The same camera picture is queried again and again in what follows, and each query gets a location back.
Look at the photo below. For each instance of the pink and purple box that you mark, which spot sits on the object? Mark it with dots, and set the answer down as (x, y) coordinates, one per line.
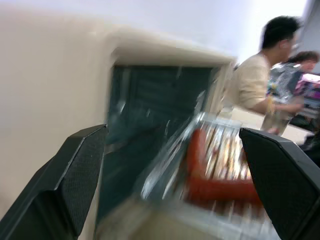
(308, 86)

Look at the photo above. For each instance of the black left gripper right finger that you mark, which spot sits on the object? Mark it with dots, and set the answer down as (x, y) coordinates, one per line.
(287, 185)

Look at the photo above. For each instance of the cream toaster oven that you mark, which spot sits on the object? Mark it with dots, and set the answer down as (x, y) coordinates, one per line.
(75, 87)

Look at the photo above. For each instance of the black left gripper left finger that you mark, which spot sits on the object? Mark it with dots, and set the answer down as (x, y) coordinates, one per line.
(50, 190)

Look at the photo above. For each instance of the man in beige shirt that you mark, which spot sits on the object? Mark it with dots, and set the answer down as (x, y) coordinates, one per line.
(262, 75)

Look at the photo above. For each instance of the glass toaster oven door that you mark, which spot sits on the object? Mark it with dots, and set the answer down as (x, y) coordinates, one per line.
(140, 155)

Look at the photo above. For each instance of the person in patterned top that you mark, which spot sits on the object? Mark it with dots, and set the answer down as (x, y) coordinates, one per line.
(287, 87)

